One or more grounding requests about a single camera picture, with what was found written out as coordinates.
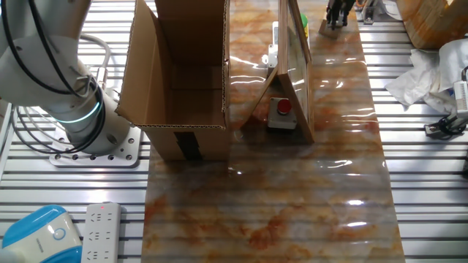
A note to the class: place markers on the wooden picture frame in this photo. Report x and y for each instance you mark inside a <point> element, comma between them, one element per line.
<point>283,44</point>

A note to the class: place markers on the white power strip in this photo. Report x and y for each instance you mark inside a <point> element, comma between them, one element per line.
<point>101,233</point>

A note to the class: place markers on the crumpled white tissue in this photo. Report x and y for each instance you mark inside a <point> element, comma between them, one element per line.
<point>420,80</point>

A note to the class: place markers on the red emergency stop button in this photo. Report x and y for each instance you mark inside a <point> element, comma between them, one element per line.
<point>281,118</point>

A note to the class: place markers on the brown box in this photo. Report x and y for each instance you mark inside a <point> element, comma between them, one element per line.
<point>431,22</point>

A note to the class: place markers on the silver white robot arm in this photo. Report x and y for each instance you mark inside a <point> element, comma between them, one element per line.
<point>47,73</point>

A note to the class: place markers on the orange marble pattern mat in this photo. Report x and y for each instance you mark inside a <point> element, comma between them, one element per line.
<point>274,204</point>

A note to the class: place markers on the aluminium camera rail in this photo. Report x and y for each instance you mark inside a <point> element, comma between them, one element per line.
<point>438,128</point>

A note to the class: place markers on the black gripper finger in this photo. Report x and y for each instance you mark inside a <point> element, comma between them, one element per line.
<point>331,20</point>
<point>343,18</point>

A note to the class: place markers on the blue white device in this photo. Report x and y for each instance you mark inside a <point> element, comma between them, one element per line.
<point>36,237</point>

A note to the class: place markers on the yellow box green button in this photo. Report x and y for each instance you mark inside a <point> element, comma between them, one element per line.
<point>304,23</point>

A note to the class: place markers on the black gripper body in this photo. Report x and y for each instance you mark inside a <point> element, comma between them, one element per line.
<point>340,5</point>

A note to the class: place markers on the light wooden block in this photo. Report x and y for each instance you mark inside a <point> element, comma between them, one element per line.
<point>329,31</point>

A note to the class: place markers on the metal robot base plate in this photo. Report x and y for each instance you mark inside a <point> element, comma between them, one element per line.
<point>128,149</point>

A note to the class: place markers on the open cardboard box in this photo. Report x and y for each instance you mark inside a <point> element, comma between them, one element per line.
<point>146,91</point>

